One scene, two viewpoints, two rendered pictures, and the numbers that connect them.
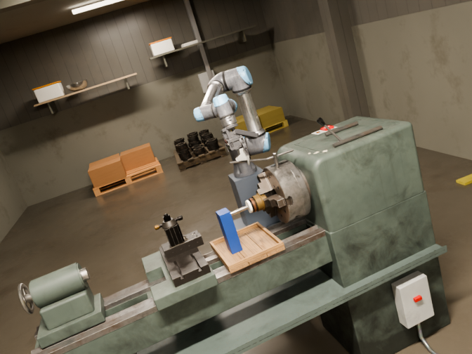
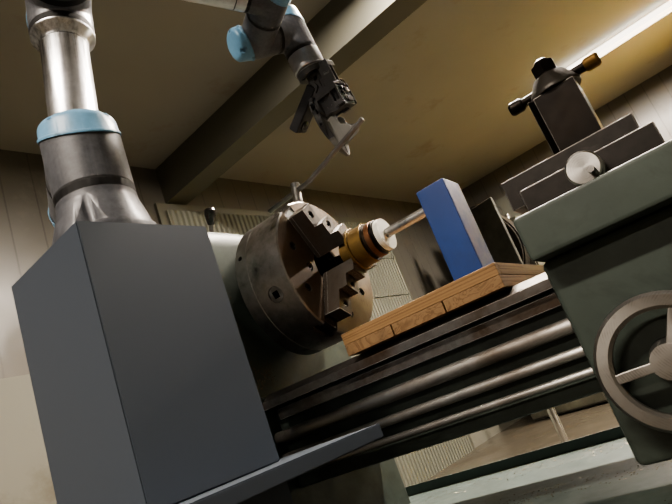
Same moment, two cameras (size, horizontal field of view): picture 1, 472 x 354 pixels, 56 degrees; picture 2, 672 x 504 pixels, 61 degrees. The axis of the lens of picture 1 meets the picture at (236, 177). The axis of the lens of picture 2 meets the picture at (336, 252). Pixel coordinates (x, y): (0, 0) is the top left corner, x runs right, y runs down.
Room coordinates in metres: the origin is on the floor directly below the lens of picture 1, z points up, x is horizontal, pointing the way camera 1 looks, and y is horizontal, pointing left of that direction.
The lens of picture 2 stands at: (3.03, 0.69, 0.77)
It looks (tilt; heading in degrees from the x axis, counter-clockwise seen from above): 15 degrees up; 224
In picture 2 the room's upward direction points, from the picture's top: 21 degrees counter-clockwise
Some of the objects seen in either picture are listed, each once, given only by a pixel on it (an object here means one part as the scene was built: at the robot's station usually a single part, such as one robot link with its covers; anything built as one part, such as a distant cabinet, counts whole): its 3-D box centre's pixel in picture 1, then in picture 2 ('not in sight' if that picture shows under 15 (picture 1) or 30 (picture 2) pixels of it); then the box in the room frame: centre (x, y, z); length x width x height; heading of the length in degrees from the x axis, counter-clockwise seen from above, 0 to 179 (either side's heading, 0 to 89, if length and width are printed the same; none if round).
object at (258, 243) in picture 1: (245, 245); (458, 307); (2.13, 0.06, 0.89); 0.36 x 0.30 x 0.04; 14
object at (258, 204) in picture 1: (258, 202); (364, 245); (2.17, -0.07, 1.08); 0.09 x 0.09 x 0.09; 14
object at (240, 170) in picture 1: (243, 166); (103, 224); (2.69, -0.07, 1.15); 0.15 x 0.15 x 0.10
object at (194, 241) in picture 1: (182, 244); (576, 169); (2.14, 0.37, 1.00); 0.20 x 0.10 x 0.05; 104
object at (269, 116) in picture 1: (254, 123); not in sight; (8.95, -0.70, 0.20); 1.17 x 0.85 x 0.41; 99
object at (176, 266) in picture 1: (182, 258); (615, 192); (2.07, 0.38, 0.95); 0.43 x 0.18 x 0.04; 14
